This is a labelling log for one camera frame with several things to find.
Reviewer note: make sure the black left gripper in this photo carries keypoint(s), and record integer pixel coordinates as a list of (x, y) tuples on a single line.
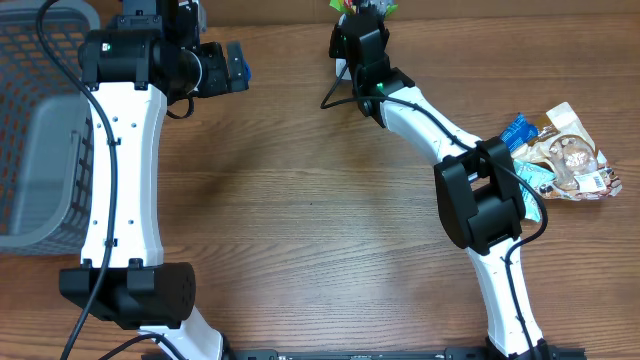
[(220, 81)]

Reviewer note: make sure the green Haribo gummy bag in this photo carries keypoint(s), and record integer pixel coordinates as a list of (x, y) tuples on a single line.
[(381, 8)]

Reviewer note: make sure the blue Oreo cookie pack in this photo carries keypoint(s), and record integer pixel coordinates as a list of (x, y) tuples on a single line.
[(519, 132)]

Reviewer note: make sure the light teal snack packet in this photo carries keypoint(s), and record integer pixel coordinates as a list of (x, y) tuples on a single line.
[(535, 176)]

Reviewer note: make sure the beige brown cookie pouch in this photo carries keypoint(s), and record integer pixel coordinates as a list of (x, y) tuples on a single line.
[(566, 152)]

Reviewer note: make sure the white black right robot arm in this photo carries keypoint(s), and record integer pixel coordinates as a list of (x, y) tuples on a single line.
[(478, 193)]

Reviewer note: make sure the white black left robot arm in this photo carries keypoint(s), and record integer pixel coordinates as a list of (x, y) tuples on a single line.
[(149, 57)]

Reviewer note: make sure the white barcode scanner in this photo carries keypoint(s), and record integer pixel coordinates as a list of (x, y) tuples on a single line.
[(341, 67)]

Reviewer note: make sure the grey plastic mesh basket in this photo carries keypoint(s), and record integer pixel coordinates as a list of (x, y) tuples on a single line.
[(46, 145)]

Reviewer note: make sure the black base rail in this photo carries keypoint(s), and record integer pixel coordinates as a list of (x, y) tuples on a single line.
[(487, 352)]

